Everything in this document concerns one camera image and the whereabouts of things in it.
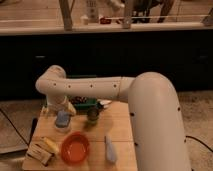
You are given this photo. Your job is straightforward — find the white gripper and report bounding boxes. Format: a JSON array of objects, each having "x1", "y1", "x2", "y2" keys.
[{"x1": 47, "y1": 96, "x2": 77, "y2": 116}]

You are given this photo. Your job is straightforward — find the blue sponge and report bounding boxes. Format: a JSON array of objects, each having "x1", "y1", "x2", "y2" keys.
[{"x1": 55, "y1": 111, "x2": 70, "y2": 128}]

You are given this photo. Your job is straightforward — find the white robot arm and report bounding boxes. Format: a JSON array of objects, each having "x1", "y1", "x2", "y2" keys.
[{"x1": 35, "y1": 65, "x2": 191, "y2": 171}]

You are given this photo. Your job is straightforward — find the white paper cup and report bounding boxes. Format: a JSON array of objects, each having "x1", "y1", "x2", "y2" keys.
[{"x1": 54, "y1": 118, "x2": 71, "y2": 132}]

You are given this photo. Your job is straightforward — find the green plastic basket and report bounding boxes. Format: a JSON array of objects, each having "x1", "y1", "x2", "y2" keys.
[{"x1": 44, "y1": 75, "x2": 99, "y2": 112}]

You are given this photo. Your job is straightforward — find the yellow banana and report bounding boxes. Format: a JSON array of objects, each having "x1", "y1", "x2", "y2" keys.
[{"x1": 43, "y1": 137, "x2": 60, "y2": 154}]

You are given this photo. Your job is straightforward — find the beige wooden toy block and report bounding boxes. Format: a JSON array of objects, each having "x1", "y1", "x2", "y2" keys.
[{"x1": 27, "y1": 143, "x2": 54, "y2": 166}]

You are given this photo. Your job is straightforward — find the orange plastic bowl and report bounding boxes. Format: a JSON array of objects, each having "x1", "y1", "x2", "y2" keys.
[{"x1": 60, "y1": 132, "x2": 90, "y2": 165}]

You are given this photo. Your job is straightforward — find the red object on shelf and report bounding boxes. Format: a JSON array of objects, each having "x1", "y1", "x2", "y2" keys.
[{"x1": 100, "y1": 17, "x2": 112, "y2": 24}]

